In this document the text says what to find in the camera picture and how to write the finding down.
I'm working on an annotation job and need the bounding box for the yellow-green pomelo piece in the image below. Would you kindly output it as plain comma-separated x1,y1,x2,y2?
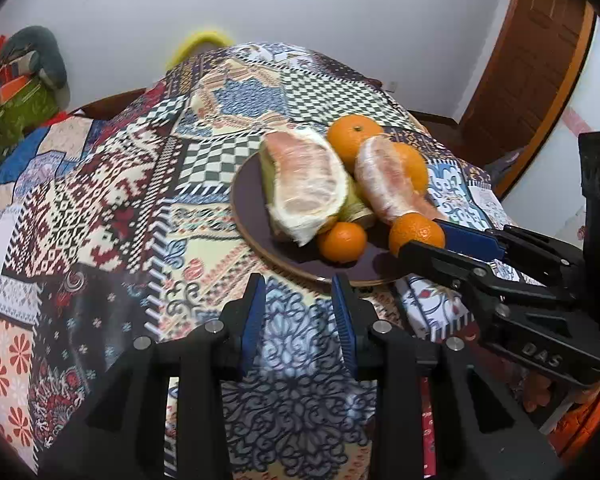
354,136,448,224

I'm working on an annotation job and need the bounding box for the wooden door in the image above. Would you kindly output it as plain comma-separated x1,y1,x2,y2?
460,0,596,198

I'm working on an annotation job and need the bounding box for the large orange with sticker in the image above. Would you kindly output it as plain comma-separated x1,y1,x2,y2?
392,142,429,196

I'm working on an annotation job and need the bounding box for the grey plush toy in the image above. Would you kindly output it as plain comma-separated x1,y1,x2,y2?
0,25,67,90

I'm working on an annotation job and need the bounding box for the dark purple plate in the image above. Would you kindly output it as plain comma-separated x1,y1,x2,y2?
230,155,406,287

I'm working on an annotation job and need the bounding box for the small mandarin orange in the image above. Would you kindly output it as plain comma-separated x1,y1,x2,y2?
316,222,367,264

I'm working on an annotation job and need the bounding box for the patchwork patterned bedspread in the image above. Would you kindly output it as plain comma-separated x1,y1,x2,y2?
0,42,509,479

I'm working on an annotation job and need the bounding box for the medium orange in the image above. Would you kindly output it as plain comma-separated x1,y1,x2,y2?
326,115,384,174

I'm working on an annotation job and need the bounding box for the peeled pomelo wedge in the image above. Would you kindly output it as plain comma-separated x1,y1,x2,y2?
259,127,348,246

